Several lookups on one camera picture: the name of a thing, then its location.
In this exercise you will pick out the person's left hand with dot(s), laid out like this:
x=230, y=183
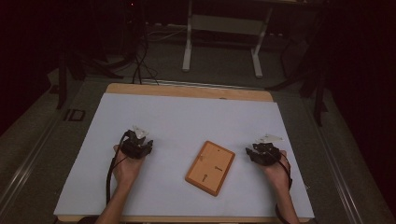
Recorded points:
x=127, y=169

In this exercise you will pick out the white metal desk frame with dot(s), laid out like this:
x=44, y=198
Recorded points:
x=224, y=25

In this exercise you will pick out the white table mat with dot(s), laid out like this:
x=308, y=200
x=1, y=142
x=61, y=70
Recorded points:
x=186, y=124

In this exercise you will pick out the black rectangular floor plate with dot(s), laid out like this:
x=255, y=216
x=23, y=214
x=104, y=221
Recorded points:
x=74, y=114

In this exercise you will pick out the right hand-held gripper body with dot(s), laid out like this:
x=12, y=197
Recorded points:
x=267, y=153

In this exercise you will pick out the person's right hand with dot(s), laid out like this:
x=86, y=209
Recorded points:
x=277, y=174

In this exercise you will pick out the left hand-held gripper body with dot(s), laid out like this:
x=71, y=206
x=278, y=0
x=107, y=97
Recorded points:
x=134, y=148

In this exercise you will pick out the metal floor rail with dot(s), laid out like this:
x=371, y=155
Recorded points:
x=199, y=84

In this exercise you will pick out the wooden tray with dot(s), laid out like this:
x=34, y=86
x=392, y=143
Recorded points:
x=210, y=168

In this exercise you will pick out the black metal stand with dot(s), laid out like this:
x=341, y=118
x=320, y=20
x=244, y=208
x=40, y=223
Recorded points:
x=81, y=62
x=314, y=77

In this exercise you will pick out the small dark screw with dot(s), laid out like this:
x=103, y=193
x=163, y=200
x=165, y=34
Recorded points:
x=204, y=178
x=218, y=169

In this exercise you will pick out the wooden table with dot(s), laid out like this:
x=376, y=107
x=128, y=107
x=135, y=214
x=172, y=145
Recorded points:
x=186, y=91

